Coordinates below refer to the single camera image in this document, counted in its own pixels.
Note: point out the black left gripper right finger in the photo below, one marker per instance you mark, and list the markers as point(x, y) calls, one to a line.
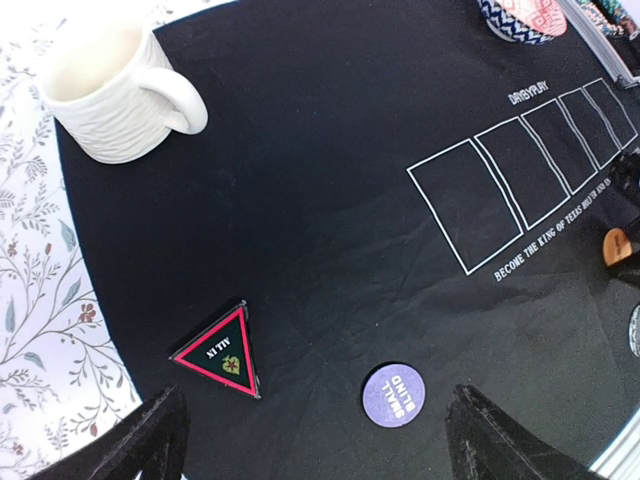
point(484, 442)

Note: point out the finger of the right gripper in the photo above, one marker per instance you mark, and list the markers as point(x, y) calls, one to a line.
point(624, 175)

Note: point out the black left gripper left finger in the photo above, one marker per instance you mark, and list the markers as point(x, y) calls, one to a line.
point(150, 443)

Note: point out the orange big blind button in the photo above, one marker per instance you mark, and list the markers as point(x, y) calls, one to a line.
point(616, 247)

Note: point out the purple small blind button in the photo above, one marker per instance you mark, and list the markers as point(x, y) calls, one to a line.
point(393, 395)

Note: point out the floral white tablecloth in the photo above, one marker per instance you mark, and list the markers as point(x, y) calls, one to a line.
point(63, 382)

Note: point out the triangular all in token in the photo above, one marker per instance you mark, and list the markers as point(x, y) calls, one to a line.
point(222, 352)

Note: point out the aluminium poker chip case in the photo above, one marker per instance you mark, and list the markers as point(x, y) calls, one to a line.
point(600, 46)

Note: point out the poker chips in case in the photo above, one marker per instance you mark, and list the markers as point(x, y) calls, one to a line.
point(618, 22)

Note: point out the black round dealer button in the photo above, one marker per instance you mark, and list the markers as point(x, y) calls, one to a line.
point(633, 331)

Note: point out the red patterned bowl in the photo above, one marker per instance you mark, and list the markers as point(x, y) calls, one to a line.
point(531, 22)

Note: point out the black poker mat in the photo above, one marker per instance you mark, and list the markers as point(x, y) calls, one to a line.
point(381, 182)

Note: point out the white ribbed ceramic mug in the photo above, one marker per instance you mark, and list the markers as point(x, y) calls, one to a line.
point(113, 89)

